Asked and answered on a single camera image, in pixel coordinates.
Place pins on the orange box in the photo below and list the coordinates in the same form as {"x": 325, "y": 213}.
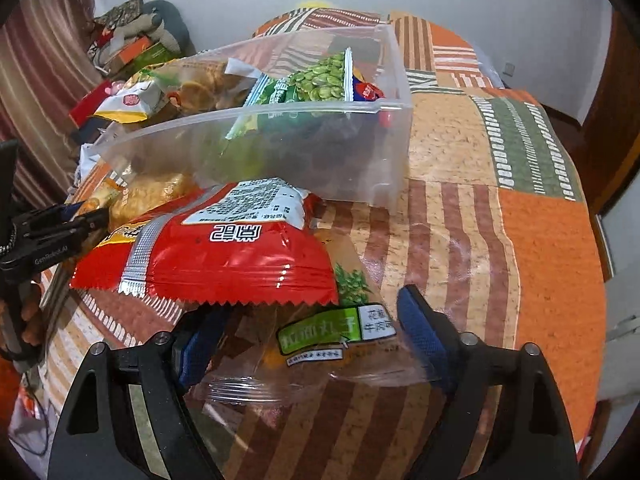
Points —
{"x": 137, "y": 49}

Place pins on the white appliance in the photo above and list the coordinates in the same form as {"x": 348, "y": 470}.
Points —
{"x": 622, "y": 260}

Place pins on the white plastic bag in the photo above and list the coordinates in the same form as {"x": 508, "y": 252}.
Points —
{"x": 87, "y": 155}

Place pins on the camouflage fabric bundle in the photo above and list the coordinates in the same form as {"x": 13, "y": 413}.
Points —
{"x": 122, "y": 11}

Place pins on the dark box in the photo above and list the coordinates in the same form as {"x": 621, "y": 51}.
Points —
{"x": 87, "y": 132}

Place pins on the wall outlet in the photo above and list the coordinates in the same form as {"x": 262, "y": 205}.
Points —
{"x": 509, "y": 68}

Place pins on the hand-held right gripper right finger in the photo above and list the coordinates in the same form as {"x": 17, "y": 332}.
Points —
{"x": 425, "y": 330}

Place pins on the clear green-label snack packet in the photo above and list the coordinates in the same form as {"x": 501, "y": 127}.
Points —
{"x": 320, "y": 365}

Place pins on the green box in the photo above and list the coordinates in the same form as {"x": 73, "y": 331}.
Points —
{"x": 157, "y": 55}

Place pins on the white yellow snack packet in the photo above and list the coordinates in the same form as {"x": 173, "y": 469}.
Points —
{"x": 132, "y": 102}

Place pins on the red snack packet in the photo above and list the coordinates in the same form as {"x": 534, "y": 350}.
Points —
{"x": 215, "y": 260}

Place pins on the person's left hand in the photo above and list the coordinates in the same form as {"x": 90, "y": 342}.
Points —
{"x": 30, "y": 320}

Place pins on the clear plastic container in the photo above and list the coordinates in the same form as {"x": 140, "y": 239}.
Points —
{"x": 350, "y": 160}

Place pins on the wooden door frame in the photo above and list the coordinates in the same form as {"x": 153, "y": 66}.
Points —
{"x": 617, "y": 125}

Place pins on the yellow round object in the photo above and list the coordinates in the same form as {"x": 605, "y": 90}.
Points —
{"x": 314, "y": 4}

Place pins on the green pea snack packet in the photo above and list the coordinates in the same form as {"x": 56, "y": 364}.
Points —
{"x": 310, "y": 82}

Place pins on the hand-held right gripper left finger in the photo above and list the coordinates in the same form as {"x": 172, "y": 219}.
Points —
{"x": 200, "y": 345}

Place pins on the orange crispy snack packet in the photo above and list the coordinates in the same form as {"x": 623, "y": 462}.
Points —
{"x": 150, "y": 192}

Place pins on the striped curtain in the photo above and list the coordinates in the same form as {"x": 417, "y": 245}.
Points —
{"x": 40, "y": 75}

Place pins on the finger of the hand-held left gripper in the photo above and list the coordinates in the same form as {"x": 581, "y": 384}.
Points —
{"x": 45, "y": 214}
{"x": 87, "y": 222}

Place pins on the red box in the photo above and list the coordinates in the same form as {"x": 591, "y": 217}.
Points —
{"x": 90, "y": 102}

